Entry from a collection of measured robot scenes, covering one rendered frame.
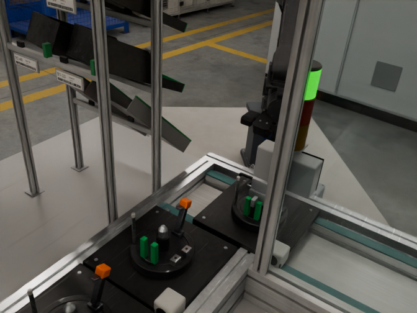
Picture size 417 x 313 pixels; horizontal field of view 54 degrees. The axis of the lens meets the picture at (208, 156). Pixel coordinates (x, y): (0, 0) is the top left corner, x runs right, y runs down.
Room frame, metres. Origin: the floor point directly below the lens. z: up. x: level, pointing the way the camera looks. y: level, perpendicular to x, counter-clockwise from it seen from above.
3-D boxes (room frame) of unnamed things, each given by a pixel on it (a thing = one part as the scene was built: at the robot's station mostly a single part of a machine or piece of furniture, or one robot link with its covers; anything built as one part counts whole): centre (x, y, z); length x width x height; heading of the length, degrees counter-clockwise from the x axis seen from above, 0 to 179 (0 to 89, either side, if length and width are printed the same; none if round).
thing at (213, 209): (0.81, -0.14, 0.96); 0.24 x 0.24 x 0.02; 58
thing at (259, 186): (0.80, -0.13, 1.06); 0.08 x 0.04 x 0.07; 148
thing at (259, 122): (1.00, -0.15, 1.13); 0.07 x 0.07 x 0.06; 56
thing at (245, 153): (1.23, -0.20, 0.96); 0.15 x 0.15 x 0.20; 9
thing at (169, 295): (0.65, 0.08, 1.01); 0.24 x 0.24 x 0.13; 58
